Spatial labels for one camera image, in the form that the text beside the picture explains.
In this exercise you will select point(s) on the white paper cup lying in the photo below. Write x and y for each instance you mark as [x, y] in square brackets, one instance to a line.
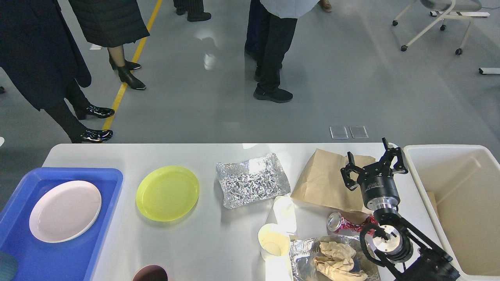
[284, 212]

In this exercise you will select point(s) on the left floor outlet plate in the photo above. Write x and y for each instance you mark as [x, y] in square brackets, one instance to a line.
[339, 132]

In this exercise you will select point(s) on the crushed red soda can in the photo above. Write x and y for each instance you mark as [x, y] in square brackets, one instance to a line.
[336, 222]

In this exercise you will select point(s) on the person in brown shoes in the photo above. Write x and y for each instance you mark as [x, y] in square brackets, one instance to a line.
[252, 27]

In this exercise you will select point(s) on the floor outlet plate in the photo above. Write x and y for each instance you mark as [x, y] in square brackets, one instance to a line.
[359, 132]
[339, 132]

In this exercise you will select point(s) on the white furniture leg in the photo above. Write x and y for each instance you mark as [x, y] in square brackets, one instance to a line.
[489, 71]

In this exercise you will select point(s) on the white paper cup upright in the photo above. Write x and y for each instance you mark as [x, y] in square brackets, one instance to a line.
[274, 241]

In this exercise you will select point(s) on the right floor outlet plate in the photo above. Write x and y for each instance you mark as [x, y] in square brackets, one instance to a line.
[359, 132]

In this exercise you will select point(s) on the person in black puffer coat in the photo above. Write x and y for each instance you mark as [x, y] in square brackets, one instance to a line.
[111, 24]

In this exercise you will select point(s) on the white rolling chair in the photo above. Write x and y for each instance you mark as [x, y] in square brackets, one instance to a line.
[446, 10]

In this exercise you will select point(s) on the crumpled foil tray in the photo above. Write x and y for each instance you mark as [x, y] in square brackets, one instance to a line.
[252, 180]

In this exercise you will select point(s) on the brown paper bag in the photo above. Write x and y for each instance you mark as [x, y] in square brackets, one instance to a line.
[321, 183]

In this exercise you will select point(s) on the pink plate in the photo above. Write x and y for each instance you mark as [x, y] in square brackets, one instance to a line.
[65, 212]

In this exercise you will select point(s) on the person in dark coat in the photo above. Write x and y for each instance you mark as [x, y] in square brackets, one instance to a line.
[43, 61]

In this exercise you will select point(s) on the person with black shoes behind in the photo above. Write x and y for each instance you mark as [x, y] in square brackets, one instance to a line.
[194, 9]

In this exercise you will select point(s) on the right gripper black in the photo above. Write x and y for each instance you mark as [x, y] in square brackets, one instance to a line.
[376, 181]

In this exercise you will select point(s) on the pink mug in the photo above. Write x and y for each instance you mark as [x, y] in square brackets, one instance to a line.
[151, 273]

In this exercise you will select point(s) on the white plastic bin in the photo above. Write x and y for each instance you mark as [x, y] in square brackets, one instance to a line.
[459, 185]

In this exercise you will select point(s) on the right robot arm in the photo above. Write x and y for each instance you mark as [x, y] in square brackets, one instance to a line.
[392, 241]

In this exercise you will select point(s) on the person in light jacket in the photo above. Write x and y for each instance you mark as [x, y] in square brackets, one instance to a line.
[276, 32]

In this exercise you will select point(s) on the foil tray with paper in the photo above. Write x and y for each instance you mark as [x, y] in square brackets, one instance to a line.
[303, 252]

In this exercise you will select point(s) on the blue plastic tray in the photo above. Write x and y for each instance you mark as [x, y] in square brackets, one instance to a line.
[73, 260]

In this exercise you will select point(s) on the yellow plastic plate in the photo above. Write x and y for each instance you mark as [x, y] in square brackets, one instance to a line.
[167, 193]

